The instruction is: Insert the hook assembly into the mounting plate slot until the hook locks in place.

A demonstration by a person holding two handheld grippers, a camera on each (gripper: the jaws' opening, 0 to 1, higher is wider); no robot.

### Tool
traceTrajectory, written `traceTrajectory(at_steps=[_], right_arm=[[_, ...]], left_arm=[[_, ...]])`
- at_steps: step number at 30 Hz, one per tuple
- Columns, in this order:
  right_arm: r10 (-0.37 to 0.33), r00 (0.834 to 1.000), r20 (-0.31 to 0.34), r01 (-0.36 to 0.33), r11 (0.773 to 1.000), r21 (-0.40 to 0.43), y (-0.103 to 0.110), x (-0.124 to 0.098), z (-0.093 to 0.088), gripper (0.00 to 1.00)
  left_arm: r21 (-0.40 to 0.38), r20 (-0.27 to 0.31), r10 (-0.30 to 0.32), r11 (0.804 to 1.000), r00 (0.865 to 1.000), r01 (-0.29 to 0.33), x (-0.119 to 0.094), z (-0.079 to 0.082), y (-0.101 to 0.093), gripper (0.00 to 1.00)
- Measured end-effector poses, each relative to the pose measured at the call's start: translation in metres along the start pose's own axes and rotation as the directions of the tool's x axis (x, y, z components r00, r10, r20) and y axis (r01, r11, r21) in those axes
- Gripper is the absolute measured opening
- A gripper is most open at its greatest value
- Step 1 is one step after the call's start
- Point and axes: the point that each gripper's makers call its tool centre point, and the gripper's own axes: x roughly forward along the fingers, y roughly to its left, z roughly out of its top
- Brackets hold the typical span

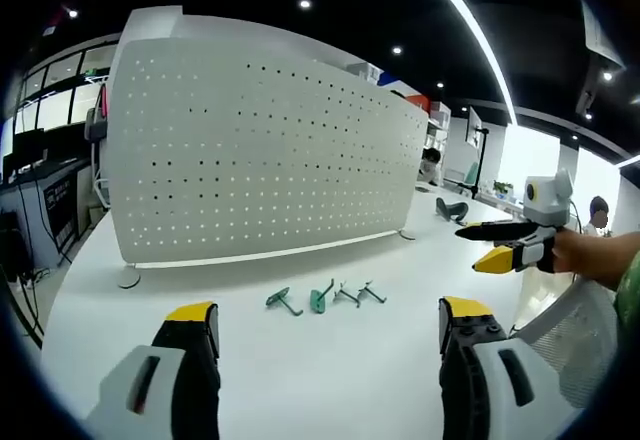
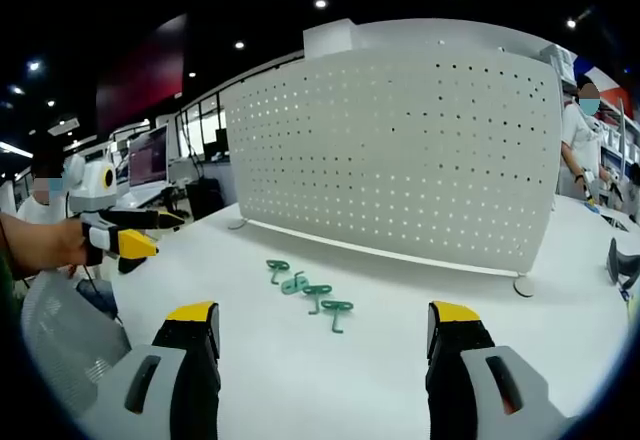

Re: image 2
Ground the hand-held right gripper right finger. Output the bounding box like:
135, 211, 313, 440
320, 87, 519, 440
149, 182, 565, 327
424, 301, 584, 440

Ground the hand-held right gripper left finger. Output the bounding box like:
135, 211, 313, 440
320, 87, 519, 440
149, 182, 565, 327
79, 301, 222, 440

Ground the green hook assembly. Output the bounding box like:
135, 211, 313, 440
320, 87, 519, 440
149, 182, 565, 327
265, 258, 291, 286
320, 299, 355, 336
280, 270, 308, 296
301, 283, 334, 316

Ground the white perforated mounting plate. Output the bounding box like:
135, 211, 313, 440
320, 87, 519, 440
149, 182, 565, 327
221, 51, 564, 297

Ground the person's left hand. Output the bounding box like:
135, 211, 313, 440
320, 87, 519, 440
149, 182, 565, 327
42, 215, 90, 275

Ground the computer monitor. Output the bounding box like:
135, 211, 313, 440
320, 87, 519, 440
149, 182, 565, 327
127, 124, 170, 190

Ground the black office chair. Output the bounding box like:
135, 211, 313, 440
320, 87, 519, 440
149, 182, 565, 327
185, 176, 225, 222

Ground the grey mesh chair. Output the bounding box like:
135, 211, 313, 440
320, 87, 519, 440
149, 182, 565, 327
21, 270, 132, 411

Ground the white box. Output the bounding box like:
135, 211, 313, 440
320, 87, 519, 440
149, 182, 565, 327
302, 18, 357, 60

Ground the white desk partition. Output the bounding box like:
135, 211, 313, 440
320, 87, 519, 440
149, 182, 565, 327
349, 18, 556, 69

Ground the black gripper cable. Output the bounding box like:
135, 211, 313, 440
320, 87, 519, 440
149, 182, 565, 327
82, 262, 123, 324

